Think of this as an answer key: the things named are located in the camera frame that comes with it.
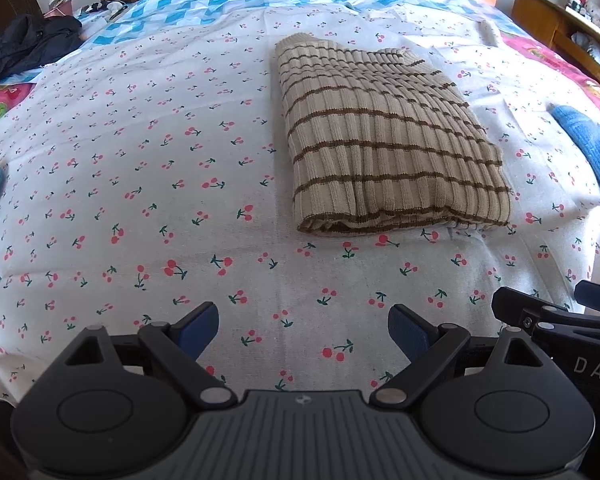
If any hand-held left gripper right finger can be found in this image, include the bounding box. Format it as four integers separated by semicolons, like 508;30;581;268
370;304;556;408

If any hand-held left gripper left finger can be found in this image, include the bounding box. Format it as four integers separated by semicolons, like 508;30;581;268
62;301;238;408

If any beige brown striped knit sweater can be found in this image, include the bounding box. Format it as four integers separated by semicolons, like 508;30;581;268
274;32;512;235

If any blue knit garment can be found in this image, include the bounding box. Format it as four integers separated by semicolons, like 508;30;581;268
550;104;600;206

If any white cherry print bed sheet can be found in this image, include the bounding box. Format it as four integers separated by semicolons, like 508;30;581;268
0;0;600;406

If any white plastic bag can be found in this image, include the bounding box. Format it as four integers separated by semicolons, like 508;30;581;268
570;30;600;68

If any wooden shelf cabinet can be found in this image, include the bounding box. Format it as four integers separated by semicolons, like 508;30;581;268
511;0;600;93

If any pink printed bed sheet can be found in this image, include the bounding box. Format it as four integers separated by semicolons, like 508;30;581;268
0;30;600;148

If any blue white patterned quilt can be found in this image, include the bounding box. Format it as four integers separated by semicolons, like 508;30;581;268
77;0;516;56

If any dark jacket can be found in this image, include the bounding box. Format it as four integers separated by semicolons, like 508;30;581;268
0;14;83;91

